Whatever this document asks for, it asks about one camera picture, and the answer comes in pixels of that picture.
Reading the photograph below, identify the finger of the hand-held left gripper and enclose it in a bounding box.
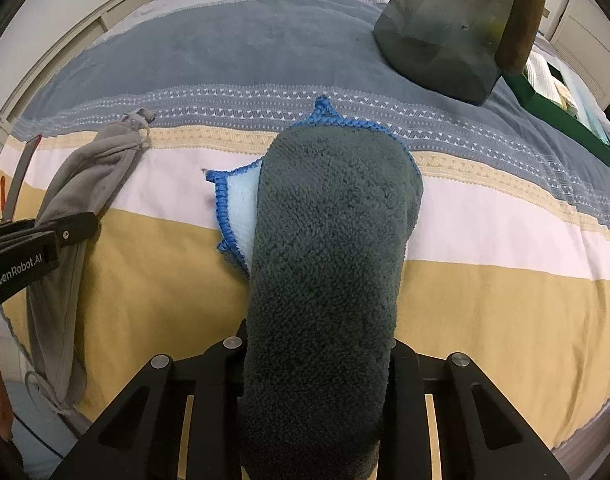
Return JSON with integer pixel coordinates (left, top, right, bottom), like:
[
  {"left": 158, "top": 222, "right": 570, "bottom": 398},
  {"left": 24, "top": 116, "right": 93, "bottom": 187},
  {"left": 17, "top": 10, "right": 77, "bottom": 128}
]
[{"left": 0, "top": 212, "right": 98, "bottom": 261}]

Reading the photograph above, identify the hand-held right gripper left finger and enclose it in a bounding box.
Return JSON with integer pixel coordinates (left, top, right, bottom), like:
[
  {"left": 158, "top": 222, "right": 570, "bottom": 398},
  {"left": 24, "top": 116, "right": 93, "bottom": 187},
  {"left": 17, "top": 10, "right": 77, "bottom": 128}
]
[{"left": 50, "top": 320, "right": 251, "bottom": 480}]

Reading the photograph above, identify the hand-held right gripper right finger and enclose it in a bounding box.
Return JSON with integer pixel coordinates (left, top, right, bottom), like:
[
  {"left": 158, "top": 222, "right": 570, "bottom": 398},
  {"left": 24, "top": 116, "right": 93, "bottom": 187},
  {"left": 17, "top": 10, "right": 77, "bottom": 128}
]
[{"left": 380, "top": 340, "right": 571, "bottom": 480}]

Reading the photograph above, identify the dark grey fluffy towel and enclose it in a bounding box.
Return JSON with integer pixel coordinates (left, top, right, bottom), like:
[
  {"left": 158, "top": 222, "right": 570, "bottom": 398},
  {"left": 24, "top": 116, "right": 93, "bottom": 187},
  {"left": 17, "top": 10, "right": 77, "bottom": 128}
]
[{"left": 205, "top": 95, "right": 425, "bottom": 480}]

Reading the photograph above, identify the green box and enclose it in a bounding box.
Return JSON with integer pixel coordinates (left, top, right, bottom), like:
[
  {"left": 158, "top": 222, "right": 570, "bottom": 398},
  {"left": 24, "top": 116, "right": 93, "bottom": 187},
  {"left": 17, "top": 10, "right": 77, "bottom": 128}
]
[{"left": 502, "top": 50, "right": 610, "bottom": 167}]

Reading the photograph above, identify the striped bedspread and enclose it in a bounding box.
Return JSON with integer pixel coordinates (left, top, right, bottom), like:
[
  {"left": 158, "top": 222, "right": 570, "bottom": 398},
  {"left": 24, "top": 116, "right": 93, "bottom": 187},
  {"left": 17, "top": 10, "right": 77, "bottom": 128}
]
[{"left": 0, "top": 0, "right": 610, "bottom": 453}]

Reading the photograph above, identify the white waffle towel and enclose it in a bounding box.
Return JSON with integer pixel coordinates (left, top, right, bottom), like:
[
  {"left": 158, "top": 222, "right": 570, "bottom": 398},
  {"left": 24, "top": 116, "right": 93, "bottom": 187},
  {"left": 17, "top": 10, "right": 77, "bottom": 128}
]
[{"left": 524, "top": 52, "right": 561, "bottom": 103}]

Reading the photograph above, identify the white cabinet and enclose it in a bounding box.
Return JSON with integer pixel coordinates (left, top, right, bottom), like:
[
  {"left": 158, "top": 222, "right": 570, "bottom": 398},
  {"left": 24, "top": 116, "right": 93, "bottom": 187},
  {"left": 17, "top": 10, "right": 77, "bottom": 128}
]
[{"left": 538, "top": 0, "right": 610, "bottom": 131}]

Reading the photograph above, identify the grey drawstring pouch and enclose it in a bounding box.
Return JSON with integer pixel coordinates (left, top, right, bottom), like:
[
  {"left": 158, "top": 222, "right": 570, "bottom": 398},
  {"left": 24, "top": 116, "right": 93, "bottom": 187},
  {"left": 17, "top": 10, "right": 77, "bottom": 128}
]
[{"left": 25, "top": 107, "right": 158, "bottom": 411}]

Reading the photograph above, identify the grey strap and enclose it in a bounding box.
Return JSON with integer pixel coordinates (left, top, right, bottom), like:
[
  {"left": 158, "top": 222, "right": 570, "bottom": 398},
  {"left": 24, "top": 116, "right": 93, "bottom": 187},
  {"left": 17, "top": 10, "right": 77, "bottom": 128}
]
[{"left": 4, "top": 134, "right": 40, "bottom": 222}]

